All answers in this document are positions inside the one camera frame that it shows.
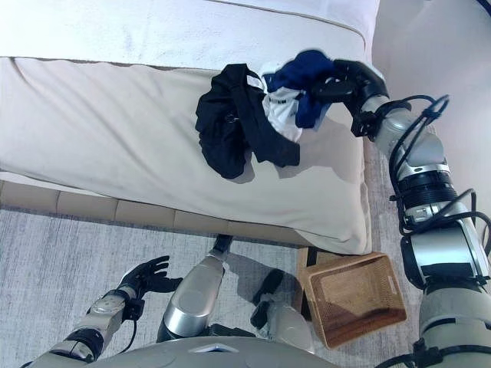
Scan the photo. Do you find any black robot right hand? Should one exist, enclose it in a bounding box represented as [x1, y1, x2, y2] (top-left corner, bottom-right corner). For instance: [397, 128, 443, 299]
[309, 59, 390, 113]

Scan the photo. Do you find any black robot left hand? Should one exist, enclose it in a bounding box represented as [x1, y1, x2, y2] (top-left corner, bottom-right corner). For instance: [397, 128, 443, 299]
[118, 255, 184, 298]

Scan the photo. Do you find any blue garment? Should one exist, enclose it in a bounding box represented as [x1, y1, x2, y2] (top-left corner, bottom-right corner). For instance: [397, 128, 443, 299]
[268, 49, 335, 131]

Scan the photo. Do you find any black garment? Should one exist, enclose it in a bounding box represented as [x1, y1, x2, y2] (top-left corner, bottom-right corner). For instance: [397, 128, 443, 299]
[194, 63, 302, 181]

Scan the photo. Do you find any brown wicker basket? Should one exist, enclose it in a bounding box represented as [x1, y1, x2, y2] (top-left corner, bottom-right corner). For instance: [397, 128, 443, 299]
[297, 247, 407, 350]

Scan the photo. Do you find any white bed sheet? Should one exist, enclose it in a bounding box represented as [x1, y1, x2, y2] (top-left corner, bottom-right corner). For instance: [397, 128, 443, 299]
[0, 0, 381, 74]

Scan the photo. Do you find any grey striped rug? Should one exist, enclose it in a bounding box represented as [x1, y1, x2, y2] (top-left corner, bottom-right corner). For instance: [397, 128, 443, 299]
[0, 143, 423, 368]

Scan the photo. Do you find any grey robot torso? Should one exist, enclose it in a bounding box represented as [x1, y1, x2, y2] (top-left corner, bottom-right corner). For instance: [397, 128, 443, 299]
[95, 333, 388, 368]

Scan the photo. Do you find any silver robot right leg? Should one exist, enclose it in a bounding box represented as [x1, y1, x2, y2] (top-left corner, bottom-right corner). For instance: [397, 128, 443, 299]
[249, 268, 318, 356]

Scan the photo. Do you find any beige duvet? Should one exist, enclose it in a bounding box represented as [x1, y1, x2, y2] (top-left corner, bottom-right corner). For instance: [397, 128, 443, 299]
[0, 57, 372, 257]

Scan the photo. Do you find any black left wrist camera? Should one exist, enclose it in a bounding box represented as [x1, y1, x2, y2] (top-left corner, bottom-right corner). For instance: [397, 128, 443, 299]
[123, 298, 146, 321]

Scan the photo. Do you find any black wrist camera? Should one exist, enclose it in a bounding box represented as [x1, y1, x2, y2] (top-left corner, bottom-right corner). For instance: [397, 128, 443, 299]
[123, 298, 146, 321]
[351, 109, 381, 140]

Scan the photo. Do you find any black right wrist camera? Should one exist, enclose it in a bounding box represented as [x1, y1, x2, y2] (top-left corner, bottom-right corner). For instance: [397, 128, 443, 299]
[351, 109, 381, 140]

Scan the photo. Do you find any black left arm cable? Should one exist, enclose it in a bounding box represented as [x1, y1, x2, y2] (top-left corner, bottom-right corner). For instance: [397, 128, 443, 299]
[110, 317, 140, 356]

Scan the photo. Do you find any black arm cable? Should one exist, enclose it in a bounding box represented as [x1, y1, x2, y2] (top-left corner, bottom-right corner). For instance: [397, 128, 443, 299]
[389, 94, 491, 277]
[110, 317, 140, 356]

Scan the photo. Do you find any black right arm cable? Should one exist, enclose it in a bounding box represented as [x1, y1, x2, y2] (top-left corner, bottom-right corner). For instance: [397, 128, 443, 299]
[389, 94, 491, 277]

